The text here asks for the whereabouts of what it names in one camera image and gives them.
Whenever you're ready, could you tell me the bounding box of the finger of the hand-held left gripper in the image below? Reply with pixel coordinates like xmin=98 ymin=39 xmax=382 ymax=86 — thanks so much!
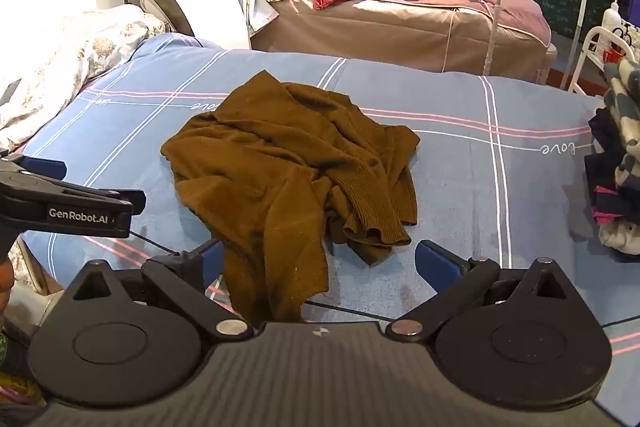
xmin=20 ymin=179 xmax=147 ymax=215
xmin=21 ymin=157 xmax=68 ymax=181

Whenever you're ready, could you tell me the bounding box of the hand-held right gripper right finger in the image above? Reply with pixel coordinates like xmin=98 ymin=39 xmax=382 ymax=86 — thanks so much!
xmin=387 ymin=239 xmax=578 ymax=339

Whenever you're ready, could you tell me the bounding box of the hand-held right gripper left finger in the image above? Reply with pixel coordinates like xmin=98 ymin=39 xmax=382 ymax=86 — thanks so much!
xmin=65 ymin=239 xmax=255 ymax=342

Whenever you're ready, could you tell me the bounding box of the brown knit sweater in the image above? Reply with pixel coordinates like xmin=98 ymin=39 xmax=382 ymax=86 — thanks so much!
xmin=160 ymin=71 xmax=422 ymax=324

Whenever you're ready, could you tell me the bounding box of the pile of folded clothes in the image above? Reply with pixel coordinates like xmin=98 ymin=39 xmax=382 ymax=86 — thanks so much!
xmin=585 ymin=57 xmax=640 ymax=255

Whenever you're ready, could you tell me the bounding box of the blue plaid bed sheet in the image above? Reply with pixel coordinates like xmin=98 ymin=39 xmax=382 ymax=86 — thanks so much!
xmin=15 ymin=33 xmax=640 ymax=423

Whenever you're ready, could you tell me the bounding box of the floral quilt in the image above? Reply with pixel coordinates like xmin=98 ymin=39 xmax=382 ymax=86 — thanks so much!
xmin=0 ymin=3 xmax=166 ymax=152

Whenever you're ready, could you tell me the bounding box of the pink and tan massage bed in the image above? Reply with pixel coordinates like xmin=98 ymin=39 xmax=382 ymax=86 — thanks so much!
xmin=250 ymin=0 xmax=558 ymax=85

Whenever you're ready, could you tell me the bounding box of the white trolley cart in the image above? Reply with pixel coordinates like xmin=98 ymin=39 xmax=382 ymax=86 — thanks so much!
xmin=570 ymin=25 xmax=640 ymax=98

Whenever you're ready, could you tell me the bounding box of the white pump lotion bottle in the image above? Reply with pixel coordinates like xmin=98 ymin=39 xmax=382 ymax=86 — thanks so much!
xmin=600 ymin=0 xmax=624 ymax=32

